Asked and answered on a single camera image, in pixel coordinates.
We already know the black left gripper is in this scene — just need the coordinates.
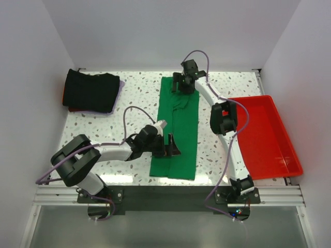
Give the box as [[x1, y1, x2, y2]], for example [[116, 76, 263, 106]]
[[142, 134, 179, 157]]

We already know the green t shirt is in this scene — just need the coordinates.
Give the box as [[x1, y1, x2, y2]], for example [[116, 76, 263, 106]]
[[149, 77, 199, 180]]

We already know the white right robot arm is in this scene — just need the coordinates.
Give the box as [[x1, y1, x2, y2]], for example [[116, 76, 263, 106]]
[[172, 59, 254, 203]]

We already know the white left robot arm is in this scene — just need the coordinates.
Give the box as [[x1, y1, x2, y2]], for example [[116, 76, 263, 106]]
[[51, 121, 181, 203]]

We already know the lilac folded t shirt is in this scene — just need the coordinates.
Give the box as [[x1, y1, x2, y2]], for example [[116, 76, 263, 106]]
[[76, 80, 125, 116]]

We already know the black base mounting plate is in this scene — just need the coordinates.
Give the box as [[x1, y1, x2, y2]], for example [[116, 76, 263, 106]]
[[77, 185, 261, 220]]

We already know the black folded t shirt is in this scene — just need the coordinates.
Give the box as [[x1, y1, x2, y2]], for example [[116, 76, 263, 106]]
[[64, 69, 120, 113]]

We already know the dark red folded t shirt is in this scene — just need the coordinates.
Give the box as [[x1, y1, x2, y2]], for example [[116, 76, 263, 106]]
[[62, 89, 83, 112]]

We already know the red plastic bin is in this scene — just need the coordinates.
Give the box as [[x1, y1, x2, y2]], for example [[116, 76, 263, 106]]
[[234, 96, 303, 180]]

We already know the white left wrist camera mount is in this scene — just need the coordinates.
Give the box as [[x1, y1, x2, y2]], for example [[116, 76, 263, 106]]
[[154, 120, 167, 129]]

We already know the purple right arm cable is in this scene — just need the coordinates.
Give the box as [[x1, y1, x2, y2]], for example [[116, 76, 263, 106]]
[[180, 50, 250, 215]]

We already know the aluminium frame rail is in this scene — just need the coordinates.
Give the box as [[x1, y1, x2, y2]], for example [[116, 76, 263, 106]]
[[32, 69, 307, 207]]

